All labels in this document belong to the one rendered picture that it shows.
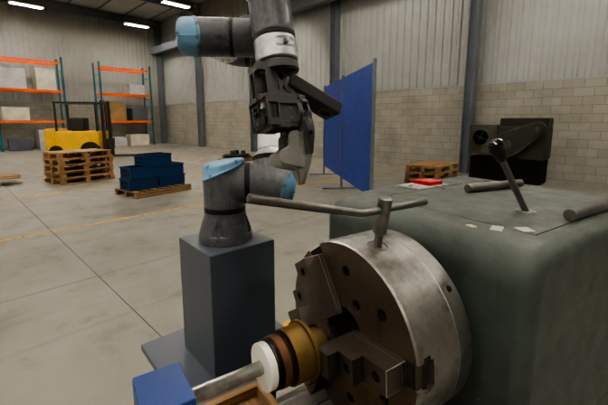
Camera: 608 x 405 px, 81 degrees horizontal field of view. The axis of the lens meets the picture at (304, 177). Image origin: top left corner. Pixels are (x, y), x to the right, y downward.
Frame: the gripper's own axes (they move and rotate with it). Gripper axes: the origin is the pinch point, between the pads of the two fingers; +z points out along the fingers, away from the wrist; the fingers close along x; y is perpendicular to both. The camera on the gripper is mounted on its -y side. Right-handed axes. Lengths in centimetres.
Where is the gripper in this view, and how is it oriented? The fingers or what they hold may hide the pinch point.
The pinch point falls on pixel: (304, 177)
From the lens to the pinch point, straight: 62.2
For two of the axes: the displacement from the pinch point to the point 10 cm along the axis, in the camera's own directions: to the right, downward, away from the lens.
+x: 5.3, -1.3, -8.4
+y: -8.3, 0.9, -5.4
